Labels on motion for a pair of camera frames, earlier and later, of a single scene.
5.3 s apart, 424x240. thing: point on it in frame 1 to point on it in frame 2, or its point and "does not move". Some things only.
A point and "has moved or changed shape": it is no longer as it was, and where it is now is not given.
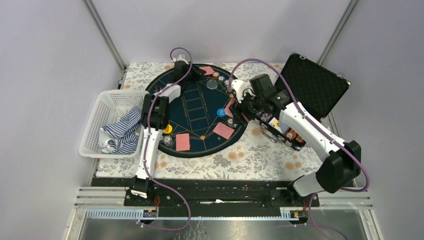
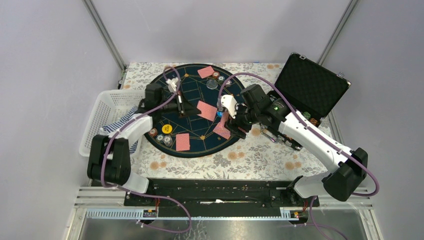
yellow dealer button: [168, 129] does not move
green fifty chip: [221, 79] does not move
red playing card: [182, 142] does not move
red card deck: [228, 110] has moved or changed shape
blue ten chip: [167, 140] does not move
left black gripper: [197, 72] to [186, 108]
